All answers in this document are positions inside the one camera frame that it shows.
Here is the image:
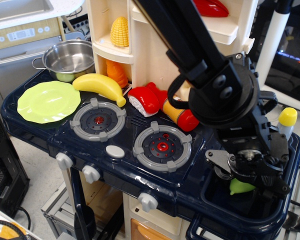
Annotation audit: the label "grey oval button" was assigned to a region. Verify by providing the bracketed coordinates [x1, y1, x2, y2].
[105, 145, 125, 159]

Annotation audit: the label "yellow toy banana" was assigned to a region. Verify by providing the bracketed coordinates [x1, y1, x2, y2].
[72, 73, 127, 108]

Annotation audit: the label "white stand frame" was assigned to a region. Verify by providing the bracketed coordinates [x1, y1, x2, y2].
[255, 0, 300, 111]

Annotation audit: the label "red toy ketchup bottle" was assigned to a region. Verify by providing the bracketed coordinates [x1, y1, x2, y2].
[146, 82, 200, 132]

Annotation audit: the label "cream toy kitchen shelf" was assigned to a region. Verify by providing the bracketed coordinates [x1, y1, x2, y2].
[85, 0, 258, 90]

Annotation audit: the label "red toy chili pepper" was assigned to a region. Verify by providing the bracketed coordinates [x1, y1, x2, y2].
[193, 0, 230, 18]

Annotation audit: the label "grey stove knob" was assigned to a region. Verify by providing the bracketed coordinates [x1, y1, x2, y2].
[55, 152, 74, 170]
[138, 192, 158, 213]
[82, 165, 101, 184]

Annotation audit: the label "grey yellow toy faucet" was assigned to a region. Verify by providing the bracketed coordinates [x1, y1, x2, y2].
[277, 107, 298, 140]

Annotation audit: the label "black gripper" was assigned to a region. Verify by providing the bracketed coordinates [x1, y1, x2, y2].
[205, 91, 291, 198]

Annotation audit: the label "green toy pear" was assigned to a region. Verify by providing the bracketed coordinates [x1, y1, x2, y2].
[229, 178, 256, 196]

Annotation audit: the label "right grey stove knob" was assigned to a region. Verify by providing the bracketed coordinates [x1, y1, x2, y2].
[138, 192, 158, 213]

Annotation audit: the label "grey stove burner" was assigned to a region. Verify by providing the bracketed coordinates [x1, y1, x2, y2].
[132, 121, 193, 173]
[69, 98, 127, 142]

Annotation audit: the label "orange toy carrot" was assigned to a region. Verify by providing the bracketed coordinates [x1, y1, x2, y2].
[106, 59, 128, 88]

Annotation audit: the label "light green plastic plate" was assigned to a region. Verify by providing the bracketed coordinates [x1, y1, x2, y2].
[17, 80, 81, 124]

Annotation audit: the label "dark blue toy kitchen counter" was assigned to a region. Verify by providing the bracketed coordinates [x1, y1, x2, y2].
[0, 68, 300, 240]

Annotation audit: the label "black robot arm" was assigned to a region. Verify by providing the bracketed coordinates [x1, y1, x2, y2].
[135, 0, 290, 197]

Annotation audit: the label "left grey stove knob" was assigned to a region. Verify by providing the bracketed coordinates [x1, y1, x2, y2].
[55, 152, 74, 170]

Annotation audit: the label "dark blue hanging ladle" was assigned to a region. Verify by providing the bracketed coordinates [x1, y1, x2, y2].
[70, 167, 96, 240]

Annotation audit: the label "stainless steel pot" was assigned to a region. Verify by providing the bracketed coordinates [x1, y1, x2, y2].
[31, 39, 95, 83]

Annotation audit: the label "middle grey stove knob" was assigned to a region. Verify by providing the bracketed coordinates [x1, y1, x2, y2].
[82, 165, 101, 184]

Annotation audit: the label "red white toy sushi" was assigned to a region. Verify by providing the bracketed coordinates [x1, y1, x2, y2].
[128, 86, 160, 117]

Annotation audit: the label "black computer case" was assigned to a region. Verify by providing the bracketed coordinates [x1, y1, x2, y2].
[0, 118, 30, 218]

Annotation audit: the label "yellow toy corn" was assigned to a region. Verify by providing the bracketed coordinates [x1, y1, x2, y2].
[110, 16, 129, 47]

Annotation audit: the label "grey dishwasher toy appliance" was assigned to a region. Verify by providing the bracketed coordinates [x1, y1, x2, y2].
[0, 0, 84, 105]

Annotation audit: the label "right grey stove burner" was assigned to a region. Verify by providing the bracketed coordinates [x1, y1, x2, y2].
[132, 121, 193, 173]

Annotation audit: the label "left grey stove burner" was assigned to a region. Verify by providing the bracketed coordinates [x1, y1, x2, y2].
[69, 98, 127, 142]

